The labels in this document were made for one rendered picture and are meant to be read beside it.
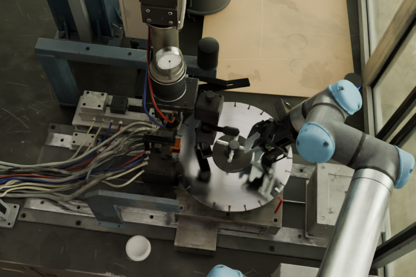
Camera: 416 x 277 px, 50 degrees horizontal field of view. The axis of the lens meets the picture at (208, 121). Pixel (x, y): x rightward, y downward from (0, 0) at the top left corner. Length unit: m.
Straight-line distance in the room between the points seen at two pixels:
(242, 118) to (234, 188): 0.22
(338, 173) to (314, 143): 0.46
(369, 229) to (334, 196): 0.49
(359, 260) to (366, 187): 0.14
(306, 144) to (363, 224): 0.18
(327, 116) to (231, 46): 0.83
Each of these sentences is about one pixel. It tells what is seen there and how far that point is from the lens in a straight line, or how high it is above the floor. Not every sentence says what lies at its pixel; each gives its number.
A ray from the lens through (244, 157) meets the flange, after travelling 1.22.
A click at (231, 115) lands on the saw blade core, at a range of 1.29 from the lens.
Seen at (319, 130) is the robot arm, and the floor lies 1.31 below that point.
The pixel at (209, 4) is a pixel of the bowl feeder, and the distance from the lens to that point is 1.74.
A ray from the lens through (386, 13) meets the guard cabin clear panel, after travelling 1.65.
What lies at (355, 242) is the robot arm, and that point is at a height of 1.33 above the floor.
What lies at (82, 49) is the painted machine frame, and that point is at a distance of 1.33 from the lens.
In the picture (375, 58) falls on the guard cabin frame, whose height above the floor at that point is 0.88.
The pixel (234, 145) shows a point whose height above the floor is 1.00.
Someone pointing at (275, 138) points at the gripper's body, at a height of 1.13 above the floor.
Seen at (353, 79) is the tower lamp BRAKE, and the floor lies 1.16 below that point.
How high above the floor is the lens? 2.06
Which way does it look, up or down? 61 degrees down
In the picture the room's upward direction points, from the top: 4 degrees clockwise
